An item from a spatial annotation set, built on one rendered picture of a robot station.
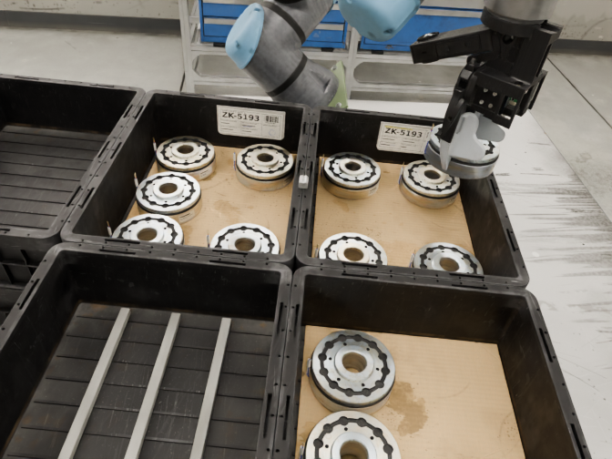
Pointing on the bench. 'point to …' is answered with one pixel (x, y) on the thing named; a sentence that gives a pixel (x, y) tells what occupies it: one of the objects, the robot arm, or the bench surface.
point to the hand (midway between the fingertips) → (451, 152)
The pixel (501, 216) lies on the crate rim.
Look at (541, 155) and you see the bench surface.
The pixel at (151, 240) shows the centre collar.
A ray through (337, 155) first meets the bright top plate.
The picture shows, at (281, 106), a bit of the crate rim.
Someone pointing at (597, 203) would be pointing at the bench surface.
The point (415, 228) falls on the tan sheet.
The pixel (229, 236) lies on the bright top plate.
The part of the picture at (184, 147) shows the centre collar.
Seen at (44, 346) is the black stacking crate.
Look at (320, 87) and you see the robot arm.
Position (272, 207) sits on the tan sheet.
